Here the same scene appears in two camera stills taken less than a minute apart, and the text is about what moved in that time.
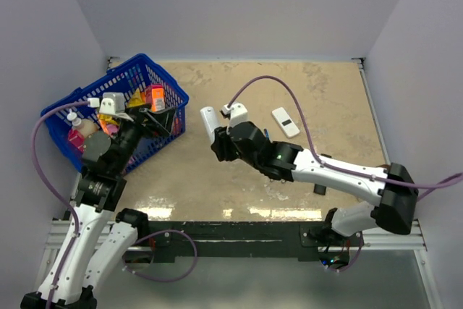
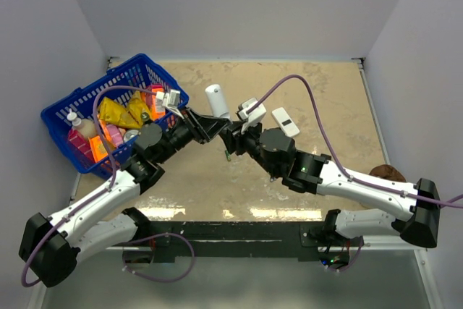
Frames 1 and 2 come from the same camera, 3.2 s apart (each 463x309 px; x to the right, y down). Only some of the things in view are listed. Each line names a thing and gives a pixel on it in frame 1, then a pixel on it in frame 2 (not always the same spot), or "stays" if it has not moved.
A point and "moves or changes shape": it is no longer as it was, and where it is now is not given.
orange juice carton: x=158 y=98 stays
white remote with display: x=285 y=122 stays
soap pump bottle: x=86 y=127 stays
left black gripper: x=163 y=119 to x=209 y=126
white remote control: x=210 y=121 moves or changes shape
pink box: x=77 y=139 stays
